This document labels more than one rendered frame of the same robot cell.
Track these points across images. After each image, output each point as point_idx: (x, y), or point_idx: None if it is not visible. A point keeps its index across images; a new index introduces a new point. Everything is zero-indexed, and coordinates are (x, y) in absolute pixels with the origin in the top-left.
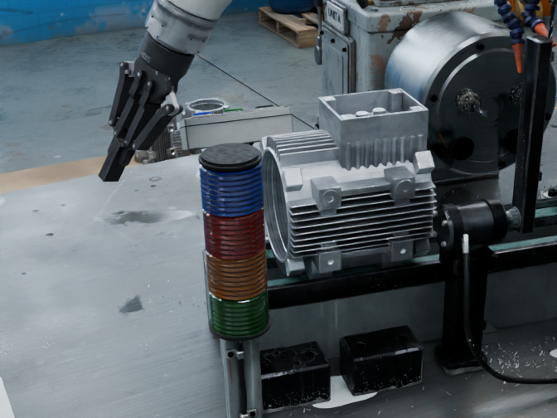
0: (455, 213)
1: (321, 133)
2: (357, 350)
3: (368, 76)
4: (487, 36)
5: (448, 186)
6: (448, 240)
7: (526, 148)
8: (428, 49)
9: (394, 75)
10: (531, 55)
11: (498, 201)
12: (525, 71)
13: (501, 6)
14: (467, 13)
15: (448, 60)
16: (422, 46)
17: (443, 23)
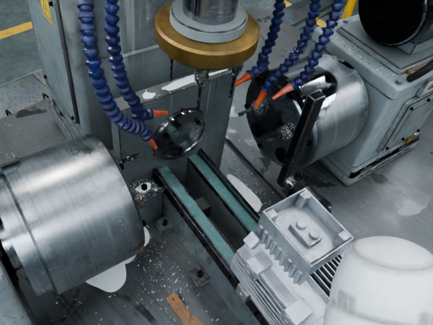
0: (326, 200)
1: (327, 269)
2: None
3: (18, 311)
4: (113, 156)
5: (22, 287)
6: (328, 211)
7: (304, 147)
8: (99, 212)
9: (76, 264)
10: (318, 106)
11: (303, 180)
12: (310, 117)
13: (134, 125)
14: (20, 174)
15: (133, 195)
16: (86, 220)
17: (55, 194)
